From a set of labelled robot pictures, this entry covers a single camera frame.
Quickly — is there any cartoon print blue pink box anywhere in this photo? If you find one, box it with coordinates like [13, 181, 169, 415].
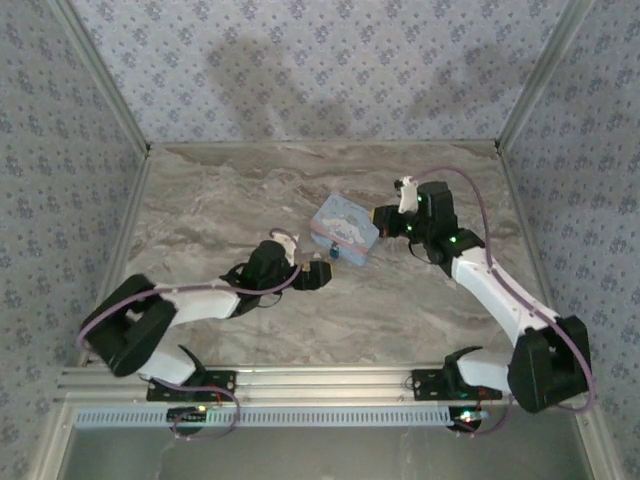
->
[308, 192, 381, 267]

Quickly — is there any small circuit board with light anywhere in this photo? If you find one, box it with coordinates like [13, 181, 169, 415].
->
[166, 405, 210, 427]
[448, 405, 490, 434]

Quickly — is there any grey metal sheet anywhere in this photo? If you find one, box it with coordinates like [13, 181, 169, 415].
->
[57, 424, 594, 480]

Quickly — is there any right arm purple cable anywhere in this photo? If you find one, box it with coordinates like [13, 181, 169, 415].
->
[413, 167, 597, 439]

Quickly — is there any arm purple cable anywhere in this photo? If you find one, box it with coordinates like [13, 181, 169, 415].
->
[75, 227, 305, 442]
[413, 167, 597, 439]

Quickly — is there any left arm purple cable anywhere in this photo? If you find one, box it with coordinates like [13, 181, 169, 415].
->
[75, 227, 305, 442]

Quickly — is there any wide aluminium base rail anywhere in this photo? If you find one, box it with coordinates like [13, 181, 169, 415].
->
[55, 366, 599, 404]

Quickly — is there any aluminium side rail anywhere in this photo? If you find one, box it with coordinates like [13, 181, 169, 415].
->
[497, 147, 599, 401]
[77, 149, 154, 369]

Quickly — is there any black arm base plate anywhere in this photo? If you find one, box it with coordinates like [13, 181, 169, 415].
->
[145, 368, 239, 402]
[410, 368, 504, 402]

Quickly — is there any grey slotted cable duct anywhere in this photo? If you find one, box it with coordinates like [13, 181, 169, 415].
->
[73, 404, 454, 430]

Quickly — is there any aluminium corner post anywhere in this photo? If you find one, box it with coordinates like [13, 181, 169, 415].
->
[494, 0, 599, 151]
[49, 0, 152, 151]

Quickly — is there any aluminium frame leg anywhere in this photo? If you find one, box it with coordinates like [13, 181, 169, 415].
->
[574, 402, 626, 480]
[28, 399, 76, 480]

